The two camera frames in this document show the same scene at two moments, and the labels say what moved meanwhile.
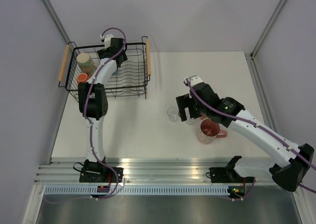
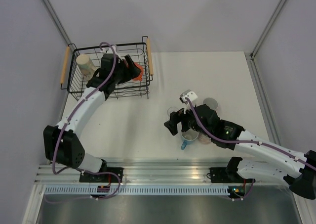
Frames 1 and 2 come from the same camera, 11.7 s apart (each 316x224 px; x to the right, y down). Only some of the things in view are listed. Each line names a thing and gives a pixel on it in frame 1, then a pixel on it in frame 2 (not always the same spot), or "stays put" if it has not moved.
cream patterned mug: x=87 y=65 stays put
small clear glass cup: x=172 y=113 stays put
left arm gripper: x=101 y=52 -> x=130 y=72
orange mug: x=82 y=77 -> x=139 y=77
